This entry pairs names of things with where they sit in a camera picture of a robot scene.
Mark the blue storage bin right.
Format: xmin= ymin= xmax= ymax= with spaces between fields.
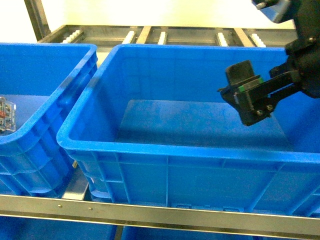
xmin=56 ymin=44 xmax=320 ymax=218

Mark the red mushroom push button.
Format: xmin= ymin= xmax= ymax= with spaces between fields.
xmin=0 ymin=96 xmax=16 ymax=134

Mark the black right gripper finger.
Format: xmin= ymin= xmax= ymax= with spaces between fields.
xmin=217 ymin=76 xmax=277 ymax=126
xmin=225 ymin=60 xmax=255 ymax=86

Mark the metal rack shelf frame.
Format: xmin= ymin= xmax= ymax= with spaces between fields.
xmin=0 ymin=0 xmax=320 ymax=240

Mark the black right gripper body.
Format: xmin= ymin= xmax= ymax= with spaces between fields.
xmin=263 ymin=37 xmax=320 ymax=99

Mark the blue storage bin left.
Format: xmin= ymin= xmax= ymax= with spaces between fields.
xmin=0 ymin=43 xmax=98 ymax=198

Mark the blue storage bin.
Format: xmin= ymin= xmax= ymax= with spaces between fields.
xmin=56 ymin=44 xmax=320 ymax=218
xmin=0 ymin=43 xmax=98 ymax=198

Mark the blue lower bin right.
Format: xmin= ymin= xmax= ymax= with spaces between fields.
xmin=121 ymin=225 xmax=320 ymax=240

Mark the blue lower bin left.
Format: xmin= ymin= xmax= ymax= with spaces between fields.
xmin=0 ymin=216 xmax=116 ymax=240

